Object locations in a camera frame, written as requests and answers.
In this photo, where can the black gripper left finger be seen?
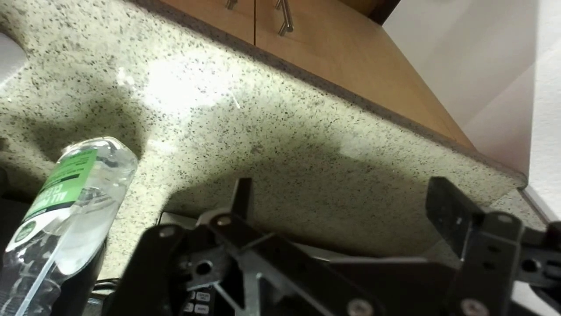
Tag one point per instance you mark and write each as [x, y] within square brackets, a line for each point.
[242, 199]

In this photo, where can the stainless microwave body with keypad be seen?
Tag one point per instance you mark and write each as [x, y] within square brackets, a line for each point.
[202, 299]

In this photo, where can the clear spray bottle green label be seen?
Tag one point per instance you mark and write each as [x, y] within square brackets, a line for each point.
[70, 199]

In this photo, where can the white paper roll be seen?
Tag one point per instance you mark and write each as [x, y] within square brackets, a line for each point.
[9, 55]

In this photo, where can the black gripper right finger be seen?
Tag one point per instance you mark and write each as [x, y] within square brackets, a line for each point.
[484, 257]

